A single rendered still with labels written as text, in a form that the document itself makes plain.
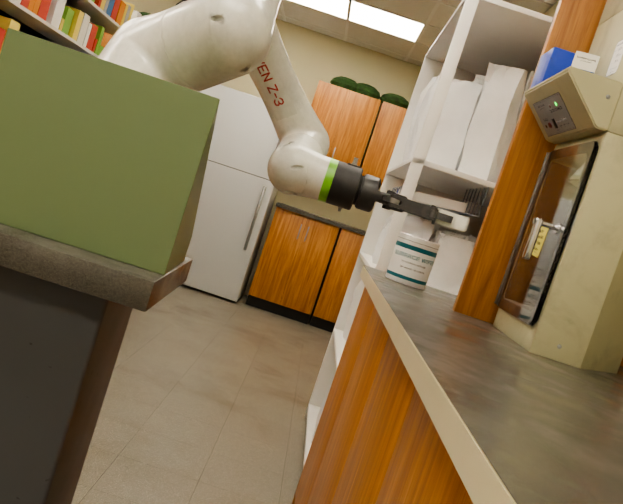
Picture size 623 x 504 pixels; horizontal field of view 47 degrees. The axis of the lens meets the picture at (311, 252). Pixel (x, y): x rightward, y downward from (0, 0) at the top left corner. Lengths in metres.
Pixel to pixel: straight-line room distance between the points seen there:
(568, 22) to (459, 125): 1.02
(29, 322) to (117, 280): 0.16
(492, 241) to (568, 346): 0.42
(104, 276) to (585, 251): 0.99
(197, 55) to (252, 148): 5.32
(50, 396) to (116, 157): 0.33
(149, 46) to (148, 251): 0.32
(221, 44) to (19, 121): 0.29
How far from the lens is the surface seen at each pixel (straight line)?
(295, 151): 1.47
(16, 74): 1.02
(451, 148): 2.90
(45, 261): 0.93
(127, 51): 1.13
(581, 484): 0.67
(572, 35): 1.97
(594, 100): 1.57
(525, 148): 1.90
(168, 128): 0.96
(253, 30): 1.07
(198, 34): 1.08
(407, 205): 1.46
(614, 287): 1.60
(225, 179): 6.40
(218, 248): 6.42
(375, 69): 7.15
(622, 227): 1.58
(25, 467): 1.07
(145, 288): 0.90
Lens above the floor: 1.10
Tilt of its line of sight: 4 degrees down
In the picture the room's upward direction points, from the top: 18 degrees clockwise
